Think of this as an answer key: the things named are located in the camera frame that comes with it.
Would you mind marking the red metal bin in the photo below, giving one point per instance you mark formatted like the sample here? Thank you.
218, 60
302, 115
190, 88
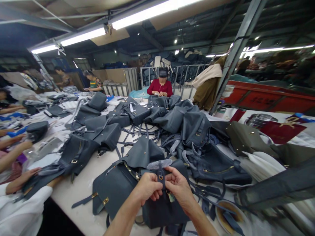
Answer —
268, 98

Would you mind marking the short fluorescent lamp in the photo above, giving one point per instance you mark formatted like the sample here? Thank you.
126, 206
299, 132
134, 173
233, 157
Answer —
44, 49

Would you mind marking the grey steel column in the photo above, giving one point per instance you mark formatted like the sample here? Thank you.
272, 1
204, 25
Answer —
236, 54

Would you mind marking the small dark blue bag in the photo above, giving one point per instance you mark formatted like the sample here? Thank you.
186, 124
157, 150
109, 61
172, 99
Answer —
37, 129

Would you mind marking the pile of white cloth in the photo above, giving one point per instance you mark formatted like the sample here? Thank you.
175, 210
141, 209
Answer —
267, 167

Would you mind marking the white bowl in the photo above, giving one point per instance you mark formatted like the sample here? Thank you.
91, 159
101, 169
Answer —
222, 217

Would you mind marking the dark red paper bag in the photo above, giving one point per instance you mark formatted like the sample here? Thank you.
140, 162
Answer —
283, 132

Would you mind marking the red thermos bottle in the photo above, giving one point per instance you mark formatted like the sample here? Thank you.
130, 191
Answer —
237, 114

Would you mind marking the olive green leather bag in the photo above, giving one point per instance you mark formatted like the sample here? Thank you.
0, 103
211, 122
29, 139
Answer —
294, 153
243, 139

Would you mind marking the olive coat with cream cloth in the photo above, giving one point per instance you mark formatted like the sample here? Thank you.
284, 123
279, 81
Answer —
208, 84

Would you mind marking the long fluorescent lamp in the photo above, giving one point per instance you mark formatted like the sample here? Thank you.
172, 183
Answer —
152, 13

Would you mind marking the person's left hand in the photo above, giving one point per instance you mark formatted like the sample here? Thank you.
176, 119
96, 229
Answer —
147, 185

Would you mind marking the blue-grey backpack with gold zip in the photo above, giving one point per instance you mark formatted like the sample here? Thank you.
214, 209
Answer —
216, 164

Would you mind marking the person's right hand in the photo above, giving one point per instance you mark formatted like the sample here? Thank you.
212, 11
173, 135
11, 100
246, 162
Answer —
182, 189

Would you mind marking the pink tumbler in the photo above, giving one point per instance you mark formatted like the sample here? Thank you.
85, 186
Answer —
219, 112

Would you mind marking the steel pot with lid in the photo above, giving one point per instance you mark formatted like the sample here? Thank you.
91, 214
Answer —
259, 121

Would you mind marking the pile of blue-grey backpacks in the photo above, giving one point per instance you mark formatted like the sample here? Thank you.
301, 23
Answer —
169, 115

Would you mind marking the grey flat leather piece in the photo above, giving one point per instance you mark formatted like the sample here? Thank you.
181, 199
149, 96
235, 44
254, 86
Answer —
49, 145

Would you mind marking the metal cage cart of bags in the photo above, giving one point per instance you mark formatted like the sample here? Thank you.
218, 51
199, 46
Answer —
172, 71

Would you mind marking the blue-grey leather panel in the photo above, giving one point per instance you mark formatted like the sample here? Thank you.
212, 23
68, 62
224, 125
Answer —
278, 186

